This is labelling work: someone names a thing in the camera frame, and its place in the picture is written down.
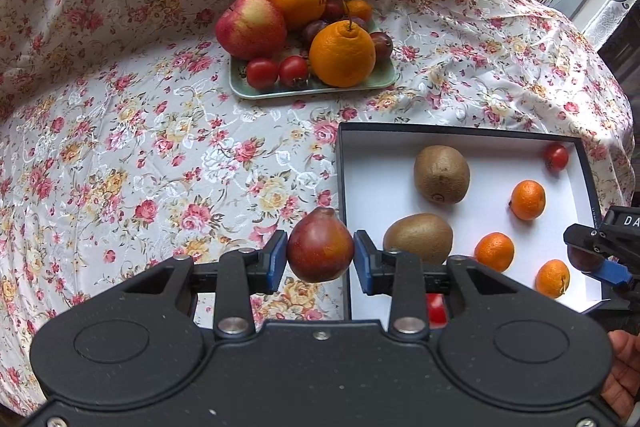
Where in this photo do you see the dark purple plum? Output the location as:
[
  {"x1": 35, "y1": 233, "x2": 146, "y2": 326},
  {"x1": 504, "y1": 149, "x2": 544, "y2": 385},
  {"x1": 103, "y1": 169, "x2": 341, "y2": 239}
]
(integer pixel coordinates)
[{"x1": 567, "y1": 246, "x2": 604, "y2": 273}]

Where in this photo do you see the red cherry tomato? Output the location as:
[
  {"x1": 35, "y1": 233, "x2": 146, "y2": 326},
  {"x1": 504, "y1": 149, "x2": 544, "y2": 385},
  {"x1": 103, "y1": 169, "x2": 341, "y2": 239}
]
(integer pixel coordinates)
[{"x1": 426, "y1": 294, "x2": 448, "y2": 329}]

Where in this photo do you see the reddish brown plum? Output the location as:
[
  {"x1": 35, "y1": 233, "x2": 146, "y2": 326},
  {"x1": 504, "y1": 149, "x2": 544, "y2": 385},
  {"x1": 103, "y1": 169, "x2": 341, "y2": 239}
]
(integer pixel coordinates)
[{"x1": 286, "y1": 207, "x2": 355, "y2": 283}]

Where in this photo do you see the right hand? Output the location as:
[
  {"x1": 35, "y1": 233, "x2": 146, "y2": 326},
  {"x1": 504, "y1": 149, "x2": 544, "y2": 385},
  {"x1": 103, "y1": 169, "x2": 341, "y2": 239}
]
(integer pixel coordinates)
[{"x1": 601, "y1": 329, "x2": 640, "y2": 421}]

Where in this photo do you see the brown kiwi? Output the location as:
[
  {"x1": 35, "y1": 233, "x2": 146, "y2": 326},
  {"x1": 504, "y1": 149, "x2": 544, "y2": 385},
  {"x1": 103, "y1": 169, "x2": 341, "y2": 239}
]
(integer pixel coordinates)
[
  {"x1": 383, "y1": 212, "x2": 454, "y2": 265},
  {"x1": 413, "y1": 145, "x2": 471, "y2": 205}
]

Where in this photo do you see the small tangerine in box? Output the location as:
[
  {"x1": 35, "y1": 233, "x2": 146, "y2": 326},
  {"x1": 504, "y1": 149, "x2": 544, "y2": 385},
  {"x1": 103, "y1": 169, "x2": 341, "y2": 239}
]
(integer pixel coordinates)
[{"x1": 509, "y1": 180, "x2": 546, "y2": 221}]

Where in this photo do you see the cherry tomato in box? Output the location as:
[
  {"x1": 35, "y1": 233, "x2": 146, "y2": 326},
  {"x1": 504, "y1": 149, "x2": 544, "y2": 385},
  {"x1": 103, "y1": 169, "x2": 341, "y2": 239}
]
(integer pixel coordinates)
[{"x1": 544, "y1": 143, "x2": 570, "y2": 173}]

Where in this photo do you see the tangerine under gripper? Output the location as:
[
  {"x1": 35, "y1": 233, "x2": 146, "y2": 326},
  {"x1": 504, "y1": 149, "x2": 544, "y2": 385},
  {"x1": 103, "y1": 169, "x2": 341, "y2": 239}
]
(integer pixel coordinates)
[{"x1": 474, "y1": 232, "x2": 515, "y2": 272}]

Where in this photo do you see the black box white inside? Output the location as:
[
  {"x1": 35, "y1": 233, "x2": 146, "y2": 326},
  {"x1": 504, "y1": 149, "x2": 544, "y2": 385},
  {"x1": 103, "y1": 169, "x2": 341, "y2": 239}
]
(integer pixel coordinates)
[{"x1": 335, "y1": 120, "x2": 608, "y2": 324}]

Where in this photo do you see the floral tablecloth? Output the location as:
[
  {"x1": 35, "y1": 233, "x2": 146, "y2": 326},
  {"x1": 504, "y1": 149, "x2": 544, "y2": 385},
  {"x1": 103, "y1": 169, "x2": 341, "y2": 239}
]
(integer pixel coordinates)
[{"x1": 1, "y1": 0, "x2": 636, "y2": 415}]

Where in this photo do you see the cherry tomato on tray left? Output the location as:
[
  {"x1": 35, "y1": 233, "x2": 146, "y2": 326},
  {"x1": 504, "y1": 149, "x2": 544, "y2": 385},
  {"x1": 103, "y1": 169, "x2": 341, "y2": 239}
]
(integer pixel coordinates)
[{"x1": 246, "y1": 58, "x2": 279, "y2": 91}]

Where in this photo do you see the cherry tomato on tray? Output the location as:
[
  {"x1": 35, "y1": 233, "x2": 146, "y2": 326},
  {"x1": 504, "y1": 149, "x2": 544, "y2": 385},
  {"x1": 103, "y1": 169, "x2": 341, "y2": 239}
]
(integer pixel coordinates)
[
  {"x1": 279, "y1": 55, "x2": 309, "y2": 89},
  {"x1": 246, "y1": 58, "x2": 279, "y2": 91}
]

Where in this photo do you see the pale green tray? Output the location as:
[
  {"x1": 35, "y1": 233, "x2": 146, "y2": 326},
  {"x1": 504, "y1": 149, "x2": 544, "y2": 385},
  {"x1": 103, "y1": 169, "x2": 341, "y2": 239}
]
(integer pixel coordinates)
[{"x1": 229, "y1": 34, "x2": 396, "y2": 100}]

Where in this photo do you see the cherry tomato on tray right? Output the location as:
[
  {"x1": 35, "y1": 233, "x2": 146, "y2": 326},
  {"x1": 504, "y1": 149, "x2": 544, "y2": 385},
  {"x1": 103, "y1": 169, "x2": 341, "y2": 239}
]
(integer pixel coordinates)
[{"x1": 279, "y1": 55, "x2": 309, "y2": 89}]

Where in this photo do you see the large dekopon orange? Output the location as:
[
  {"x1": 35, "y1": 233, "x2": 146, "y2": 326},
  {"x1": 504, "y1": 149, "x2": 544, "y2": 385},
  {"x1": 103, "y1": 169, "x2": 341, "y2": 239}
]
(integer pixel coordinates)
[{"x1": 308, "y1": 0, "x2": 375, "y2": 89}]

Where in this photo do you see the dark plum on tray right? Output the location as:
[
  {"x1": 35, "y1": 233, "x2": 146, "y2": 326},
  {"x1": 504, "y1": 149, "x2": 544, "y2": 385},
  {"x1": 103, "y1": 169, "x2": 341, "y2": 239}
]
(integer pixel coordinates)
[{"x1": 370, "y1": 31, "x2": 394, "y2": 63}]

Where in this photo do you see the dark plum on tray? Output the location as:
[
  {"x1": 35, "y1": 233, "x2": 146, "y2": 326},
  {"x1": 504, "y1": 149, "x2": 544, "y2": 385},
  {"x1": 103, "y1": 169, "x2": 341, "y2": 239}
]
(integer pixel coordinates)
[
  {"x1": 370, "y1": 31, "x2": 394, "y2": 63},
  {"x1": 300, "y1": 20, "x2": 328, "y2": 48}
]

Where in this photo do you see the red yellow apple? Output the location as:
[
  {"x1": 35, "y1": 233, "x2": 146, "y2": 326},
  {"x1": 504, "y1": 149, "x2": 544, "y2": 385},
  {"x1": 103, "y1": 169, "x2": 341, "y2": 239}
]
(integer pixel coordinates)
[{"x1": 215, "y1": 0, "x2": 288, "y2": 61}]

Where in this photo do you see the dark plum on tray centre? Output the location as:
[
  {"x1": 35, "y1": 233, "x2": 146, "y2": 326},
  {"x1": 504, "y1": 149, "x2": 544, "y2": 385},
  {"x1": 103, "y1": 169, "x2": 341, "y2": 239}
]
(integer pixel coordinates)
[{"x1": 300, "y1": 20, "x2": 328, "y2": 48}]

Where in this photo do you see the small tangerine on tray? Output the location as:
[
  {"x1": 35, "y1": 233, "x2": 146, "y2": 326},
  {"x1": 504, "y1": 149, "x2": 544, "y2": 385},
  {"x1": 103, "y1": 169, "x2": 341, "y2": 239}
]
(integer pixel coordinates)
[{"x1": 346, "y1": 0, "x2": 373, "y2": 23}]

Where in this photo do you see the red plum at tray back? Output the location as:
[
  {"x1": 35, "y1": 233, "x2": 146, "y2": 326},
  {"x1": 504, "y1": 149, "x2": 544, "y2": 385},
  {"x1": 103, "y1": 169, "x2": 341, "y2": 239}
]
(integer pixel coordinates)
[{"x1": 322, "y1": 0, "x2": 345, "y2": 23}]

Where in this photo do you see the round orange at back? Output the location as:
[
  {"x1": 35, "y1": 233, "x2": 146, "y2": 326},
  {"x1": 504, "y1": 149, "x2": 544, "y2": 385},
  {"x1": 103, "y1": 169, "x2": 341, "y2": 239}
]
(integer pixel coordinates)
[{"x1": 271, "y1": 0, "x2": 326, "y2": 30}]

